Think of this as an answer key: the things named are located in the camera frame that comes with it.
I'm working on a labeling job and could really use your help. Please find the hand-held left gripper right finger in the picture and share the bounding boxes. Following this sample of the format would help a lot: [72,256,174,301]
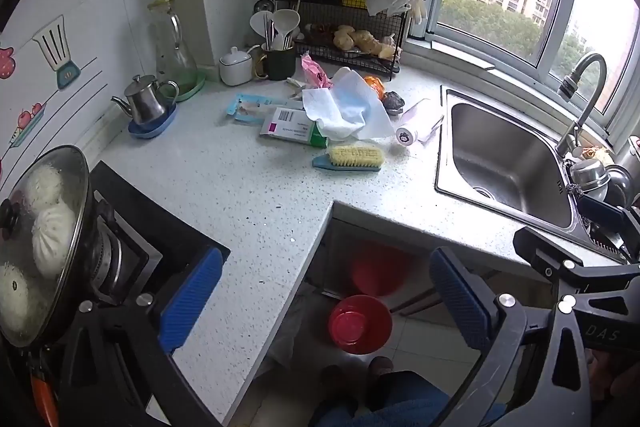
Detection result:
[429,247,596,427]

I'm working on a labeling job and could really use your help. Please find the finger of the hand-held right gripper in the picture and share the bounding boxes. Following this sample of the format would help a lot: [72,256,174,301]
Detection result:
[513,226,583,283]
[580,196,640,240]

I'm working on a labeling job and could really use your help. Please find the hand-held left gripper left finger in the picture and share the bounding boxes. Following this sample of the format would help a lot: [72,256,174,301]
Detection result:
[60,247,224,427]

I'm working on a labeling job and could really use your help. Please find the blue torn blister package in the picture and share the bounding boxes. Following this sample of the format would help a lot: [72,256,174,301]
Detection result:
[226,93,276,124]

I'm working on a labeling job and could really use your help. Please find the orange plastic bag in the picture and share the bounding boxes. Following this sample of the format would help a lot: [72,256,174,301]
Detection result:
[363,76,387,100]

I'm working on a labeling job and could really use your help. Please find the steel bowl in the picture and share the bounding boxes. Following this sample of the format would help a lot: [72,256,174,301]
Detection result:
[570,159,611,202]
[605,166,636,208]

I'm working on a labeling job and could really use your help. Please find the black gas stove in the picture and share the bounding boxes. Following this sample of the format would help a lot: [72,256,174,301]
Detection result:
[90,161,231,308]

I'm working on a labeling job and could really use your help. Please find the steel sink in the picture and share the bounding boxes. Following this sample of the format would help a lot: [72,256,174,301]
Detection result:
[434,85,608,248]

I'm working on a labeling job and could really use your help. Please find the person's brown shoe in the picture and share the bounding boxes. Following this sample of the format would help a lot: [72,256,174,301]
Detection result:
[367,356,396,388]
[320,364,358,408]

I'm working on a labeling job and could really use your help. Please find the red plastic basin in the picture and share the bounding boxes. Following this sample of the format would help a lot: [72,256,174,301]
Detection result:
[327,294,393,355]

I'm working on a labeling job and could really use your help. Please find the person's blue trousers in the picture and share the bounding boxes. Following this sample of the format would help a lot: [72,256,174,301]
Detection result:
[307,369,506,427]

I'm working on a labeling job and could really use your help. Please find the steel faucet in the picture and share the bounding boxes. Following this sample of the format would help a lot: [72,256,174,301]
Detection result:
[556,53,608,158]

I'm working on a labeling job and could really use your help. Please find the white steamed bun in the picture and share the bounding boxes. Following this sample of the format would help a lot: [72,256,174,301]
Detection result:
[32,202,76,278]
[0,262,41,338]
[22,164,63,210]

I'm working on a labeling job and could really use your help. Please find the pan with glass lid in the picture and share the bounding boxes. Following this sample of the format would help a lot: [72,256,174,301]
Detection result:
[0,144,98,350]

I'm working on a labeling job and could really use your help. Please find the blue plastic tray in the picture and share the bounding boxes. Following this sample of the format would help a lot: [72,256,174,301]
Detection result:
[128,103,178,140]

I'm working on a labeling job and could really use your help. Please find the blue scrub brush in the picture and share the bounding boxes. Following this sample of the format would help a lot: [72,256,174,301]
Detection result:
[312,144,383,172]

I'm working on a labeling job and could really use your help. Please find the white green cardboard box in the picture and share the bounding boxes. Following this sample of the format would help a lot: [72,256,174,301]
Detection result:
[259,107,328,148]

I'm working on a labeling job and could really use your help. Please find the steel teapot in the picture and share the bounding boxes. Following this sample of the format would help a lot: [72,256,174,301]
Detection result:
[111,75,180,126]

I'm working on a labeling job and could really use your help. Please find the grey wrapped ball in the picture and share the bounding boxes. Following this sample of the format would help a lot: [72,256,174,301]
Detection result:
[382,91,406,115]

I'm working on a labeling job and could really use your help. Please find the green plastic tray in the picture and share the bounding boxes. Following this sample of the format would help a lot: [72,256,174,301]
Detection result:
[170,71,207,102]

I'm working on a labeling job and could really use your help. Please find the blue face mask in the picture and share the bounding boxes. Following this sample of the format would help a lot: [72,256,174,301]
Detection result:
[332,79,373,125]

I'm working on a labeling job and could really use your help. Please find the white paper towel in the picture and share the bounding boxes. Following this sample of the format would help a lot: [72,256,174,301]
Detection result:
[301,67,396,142]

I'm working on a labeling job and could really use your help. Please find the white lidded jar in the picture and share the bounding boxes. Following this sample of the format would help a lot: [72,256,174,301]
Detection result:
[219,47,255,86]

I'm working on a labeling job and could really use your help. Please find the glass carafe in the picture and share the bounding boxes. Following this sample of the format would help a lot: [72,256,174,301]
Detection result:
[147,0,198,90]

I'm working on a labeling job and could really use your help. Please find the dark green mug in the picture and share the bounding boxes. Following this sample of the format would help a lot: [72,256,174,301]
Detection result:
[254,44,297,81]

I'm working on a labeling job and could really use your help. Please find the pink plastic wrapper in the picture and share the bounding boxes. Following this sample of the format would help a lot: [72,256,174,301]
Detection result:
[300,54,333,88]

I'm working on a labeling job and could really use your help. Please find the steel chopsticks bundle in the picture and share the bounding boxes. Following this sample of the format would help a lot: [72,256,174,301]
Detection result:
[265,14,281,51]

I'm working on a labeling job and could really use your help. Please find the white spatula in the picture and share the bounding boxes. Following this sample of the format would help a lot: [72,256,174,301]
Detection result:
[250,11,273,50]

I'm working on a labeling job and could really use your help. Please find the large white rice spoon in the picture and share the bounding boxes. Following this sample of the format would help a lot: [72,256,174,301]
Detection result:
[272,9,301,50]

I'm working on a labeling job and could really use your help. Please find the bag of dried red food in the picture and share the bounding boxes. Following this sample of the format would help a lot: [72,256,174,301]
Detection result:
[305,24,336,44]

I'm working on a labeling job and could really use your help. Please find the orange tool handle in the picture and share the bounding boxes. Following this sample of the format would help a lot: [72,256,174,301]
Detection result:
[30,372,58,427]

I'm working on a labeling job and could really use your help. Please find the black wire rack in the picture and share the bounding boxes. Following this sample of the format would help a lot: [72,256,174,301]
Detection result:
[272,0,412,81]

